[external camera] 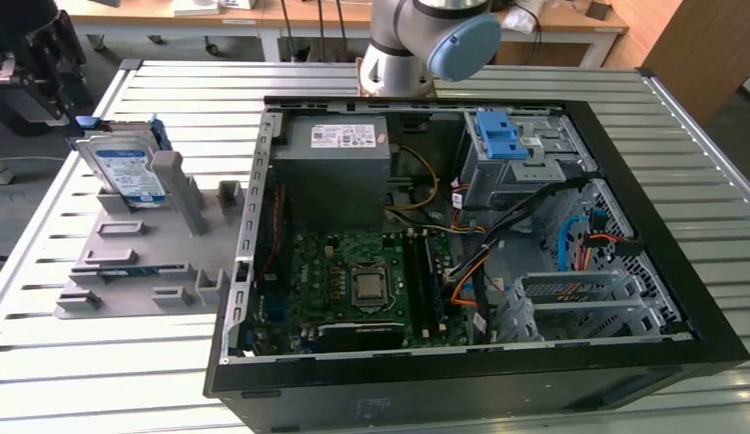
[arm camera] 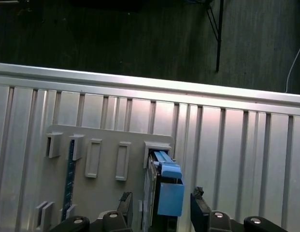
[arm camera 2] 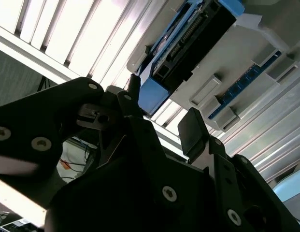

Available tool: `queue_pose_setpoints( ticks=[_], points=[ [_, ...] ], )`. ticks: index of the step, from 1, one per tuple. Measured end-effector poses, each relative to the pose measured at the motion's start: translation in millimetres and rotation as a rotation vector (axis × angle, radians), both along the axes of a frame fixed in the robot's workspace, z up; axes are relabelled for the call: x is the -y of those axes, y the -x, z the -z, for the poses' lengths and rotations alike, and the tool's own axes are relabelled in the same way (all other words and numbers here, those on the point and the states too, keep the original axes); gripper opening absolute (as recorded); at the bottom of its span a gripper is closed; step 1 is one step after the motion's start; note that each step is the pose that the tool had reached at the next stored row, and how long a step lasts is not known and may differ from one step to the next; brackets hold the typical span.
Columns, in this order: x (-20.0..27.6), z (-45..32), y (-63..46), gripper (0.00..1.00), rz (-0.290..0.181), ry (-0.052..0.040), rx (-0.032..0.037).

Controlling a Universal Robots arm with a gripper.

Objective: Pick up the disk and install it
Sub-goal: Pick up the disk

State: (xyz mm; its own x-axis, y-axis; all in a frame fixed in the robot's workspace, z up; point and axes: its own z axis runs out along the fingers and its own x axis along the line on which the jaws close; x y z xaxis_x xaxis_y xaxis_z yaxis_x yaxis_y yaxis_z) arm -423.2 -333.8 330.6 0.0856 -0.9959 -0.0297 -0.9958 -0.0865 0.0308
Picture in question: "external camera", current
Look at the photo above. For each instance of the hard disk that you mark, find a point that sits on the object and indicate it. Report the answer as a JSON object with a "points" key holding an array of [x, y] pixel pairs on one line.
{"points": [[129, 176]]}

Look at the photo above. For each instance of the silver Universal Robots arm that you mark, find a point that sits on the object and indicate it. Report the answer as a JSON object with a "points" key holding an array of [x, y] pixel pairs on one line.
{"points": [[398, 27]]}

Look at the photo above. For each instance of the grey metal disk bay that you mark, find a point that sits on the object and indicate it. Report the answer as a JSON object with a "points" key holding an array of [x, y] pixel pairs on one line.
{"points": [[578, 307]]}

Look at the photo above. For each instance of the black mesh waste bin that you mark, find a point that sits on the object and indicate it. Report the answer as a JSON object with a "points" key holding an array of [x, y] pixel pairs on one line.
{"points": [[3, 115]]}

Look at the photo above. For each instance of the large white box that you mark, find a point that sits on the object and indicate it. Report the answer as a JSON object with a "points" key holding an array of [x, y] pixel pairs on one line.
{"points": [[195, 6]]}

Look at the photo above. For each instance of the small white labelled box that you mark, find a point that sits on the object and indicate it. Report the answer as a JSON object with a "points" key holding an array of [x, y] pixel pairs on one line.
{"points": [[236, 3]]}

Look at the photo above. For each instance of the grey parts rack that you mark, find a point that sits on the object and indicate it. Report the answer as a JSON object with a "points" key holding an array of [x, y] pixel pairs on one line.
{"points": [[156, 253]]}

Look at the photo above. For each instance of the blue labelled RAM stick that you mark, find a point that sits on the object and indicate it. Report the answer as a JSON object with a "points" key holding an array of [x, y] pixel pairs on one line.
{"points": [[127, 272]]}

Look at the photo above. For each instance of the grey power supply unit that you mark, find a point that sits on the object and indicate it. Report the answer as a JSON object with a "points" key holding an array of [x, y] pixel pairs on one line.
{"points": [[331, 190]]}

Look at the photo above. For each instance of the green motherboard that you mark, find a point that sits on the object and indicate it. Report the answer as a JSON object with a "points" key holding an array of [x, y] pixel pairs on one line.
{"points": [[314, 280]]}

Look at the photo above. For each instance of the silver CPU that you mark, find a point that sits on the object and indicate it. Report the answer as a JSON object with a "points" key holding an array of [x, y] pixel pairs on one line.
{"points": [[367, 287]]}

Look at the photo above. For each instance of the blue plastic drive latch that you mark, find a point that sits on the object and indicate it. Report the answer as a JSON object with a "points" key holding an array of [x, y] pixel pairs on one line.
{"points": [[497, 135]]}

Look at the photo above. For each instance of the black RAM slot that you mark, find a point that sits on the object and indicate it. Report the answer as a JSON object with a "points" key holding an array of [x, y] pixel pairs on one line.
{"points": [[414, 280]]}

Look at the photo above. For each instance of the black graphics card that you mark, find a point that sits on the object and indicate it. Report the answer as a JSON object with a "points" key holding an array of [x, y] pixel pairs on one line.
{"points": [[362, 336]]}

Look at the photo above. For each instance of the black RAM stick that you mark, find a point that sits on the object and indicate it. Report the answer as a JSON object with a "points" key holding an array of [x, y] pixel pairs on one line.
{"points": [[433, 280]]}

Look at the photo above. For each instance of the grey metal drive cage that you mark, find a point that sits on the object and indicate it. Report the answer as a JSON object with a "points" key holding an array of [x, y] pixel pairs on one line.
{"points": [[530, 172]]}

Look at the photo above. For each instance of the small dark box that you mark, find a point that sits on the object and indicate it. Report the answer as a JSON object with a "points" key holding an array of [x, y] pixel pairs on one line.
{"points": [[599, 11]]}

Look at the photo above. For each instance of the black open PC case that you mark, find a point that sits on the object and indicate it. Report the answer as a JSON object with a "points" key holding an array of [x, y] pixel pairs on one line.
{"points": [[410, 384]]}

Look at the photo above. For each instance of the brown wooden cabinet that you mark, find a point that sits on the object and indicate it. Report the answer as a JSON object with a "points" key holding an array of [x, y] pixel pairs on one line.
{"points": [[700, 54]]}

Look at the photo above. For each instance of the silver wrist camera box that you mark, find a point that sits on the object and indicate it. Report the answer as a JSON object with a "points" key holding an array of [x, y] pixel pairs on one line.
{"points": [[0, 72]]}

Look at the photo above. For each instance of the wooden desk with white frame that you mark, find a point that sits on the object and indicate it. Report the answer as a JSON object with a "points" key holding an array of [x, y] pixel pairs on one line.
{"points": [[139, 13]]}

